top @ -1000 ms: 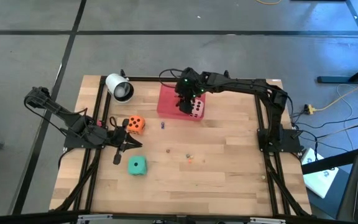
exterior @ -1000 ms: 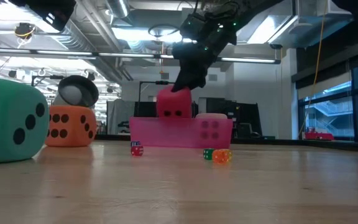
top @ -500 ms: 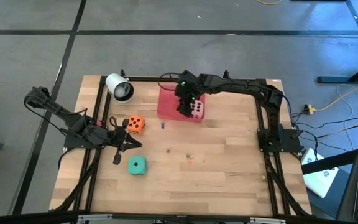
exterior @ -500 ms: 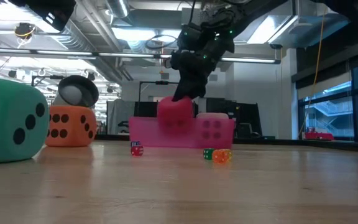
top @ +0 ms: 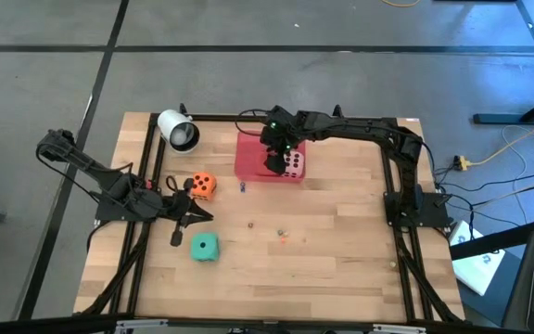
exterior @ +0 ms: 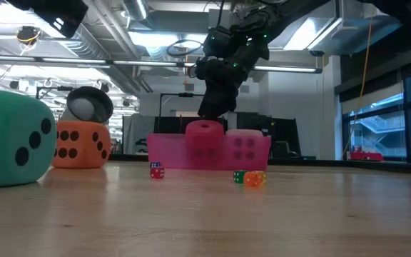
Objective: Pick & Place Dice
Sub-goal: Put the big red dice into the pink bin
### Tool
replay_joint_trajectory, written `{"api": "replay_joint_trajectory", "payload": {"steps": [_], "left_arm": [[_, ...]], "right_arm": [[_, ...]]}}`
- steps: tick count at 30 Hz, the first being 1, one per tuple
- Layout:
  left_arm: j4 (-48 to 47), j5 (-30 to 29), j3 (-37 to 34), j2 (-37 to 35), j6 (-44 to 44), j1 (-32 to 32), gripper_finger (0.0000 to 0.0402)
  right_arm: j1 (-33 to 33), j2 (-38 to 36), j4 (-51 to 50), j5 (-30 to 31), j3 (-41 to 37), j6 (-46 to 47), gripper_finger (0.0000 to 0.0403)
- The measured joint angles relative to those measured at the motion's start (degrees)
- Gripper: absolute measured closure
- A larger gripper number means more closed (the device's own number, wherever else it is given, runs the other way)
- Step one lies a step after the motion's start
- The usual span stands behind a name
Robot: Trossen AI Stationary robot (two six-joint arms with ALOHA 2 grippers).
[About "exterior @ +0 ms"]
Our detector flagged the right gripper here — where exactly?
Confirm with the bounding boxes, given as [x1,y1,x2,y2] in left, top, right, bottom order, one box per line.
[194,7,271,121]

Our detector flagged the large red foam die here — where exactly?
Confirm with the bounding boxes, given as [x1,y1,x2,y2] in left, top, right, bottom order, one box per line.
[185,119,225,168]

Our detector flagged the large pink foam die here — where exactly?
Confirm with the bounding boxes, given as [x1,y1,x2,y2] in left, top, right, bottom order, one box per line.
[225,128,265,169]

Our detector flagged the translucent pink plastic tray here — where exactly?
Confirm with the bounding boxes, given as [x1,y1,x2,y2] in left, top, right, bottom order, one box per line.
[146,132,272,171]

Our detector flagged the large teal foam die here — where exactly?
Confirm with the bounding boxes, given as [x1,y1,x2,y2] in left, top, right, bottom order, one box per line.
[0,87,57,189]

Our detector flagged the large orange foam die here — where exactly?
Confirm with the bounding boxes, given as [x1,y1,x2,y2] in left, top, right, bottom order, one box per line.
[51,120,112,169]

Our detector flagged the black gantry stand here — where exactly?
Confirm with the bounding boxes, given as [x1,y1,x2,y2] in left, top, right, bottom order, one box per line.
[158,91,213,119]

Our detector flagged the black ceiling device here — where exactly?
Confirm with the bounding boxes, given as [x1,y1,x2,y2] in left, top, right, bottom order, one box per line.
[15,25,42,46]

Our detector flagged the black partition screen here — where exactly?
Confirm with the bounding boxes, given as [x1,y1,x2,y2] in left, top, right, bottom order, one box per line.
[154,110,229,138]

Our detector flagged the black cabinet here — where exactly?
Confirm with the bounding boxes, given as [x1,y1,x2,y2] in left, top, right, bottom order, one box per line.
[236,112,302,160]

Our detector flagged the black office chair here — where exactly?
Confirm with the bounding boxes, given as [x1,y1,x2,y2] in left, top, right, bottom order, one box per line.
[271,141,301,160]

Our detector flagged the long ceiling light bar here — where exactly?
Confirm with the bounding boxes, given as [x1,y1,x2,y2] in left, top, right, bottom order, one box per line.
[0,53,323,74]

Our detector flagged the small orange die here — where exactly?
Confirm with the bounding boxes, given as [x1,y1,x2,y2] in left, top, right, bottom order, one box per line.
[243,171,265,189]

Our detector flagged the grey cloth cover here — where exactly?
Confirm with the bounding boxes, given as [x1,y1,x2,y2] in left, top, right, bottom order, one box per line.
[122,113,156,155]

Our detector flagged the small red die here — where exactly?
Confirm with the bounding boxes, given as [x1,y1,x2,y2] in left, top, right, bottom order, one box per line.
[150,166,166,180]

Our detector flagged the white desk fan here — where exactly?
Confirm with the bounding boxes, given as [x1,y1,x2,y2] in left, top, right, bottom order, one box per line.
[61,86,114,126]

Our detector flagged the red cart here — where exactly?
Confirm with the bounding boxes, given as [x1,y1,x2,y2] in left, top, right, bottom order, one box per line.
[349,151,384,162]

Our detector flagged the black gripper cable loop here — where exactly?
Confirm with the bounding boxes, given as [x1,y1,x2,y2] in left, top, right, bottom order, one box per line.
[165,38,206,58]

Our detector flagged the black aluminium table frame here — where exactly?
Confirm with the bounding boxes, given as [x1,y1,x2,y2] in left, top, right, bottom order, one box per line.
[108,153,411,176]

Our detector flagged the hanging yellow cable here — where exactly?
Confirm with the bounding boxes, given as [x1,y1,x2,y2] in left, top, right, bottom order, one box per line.
[347,6,376,158]

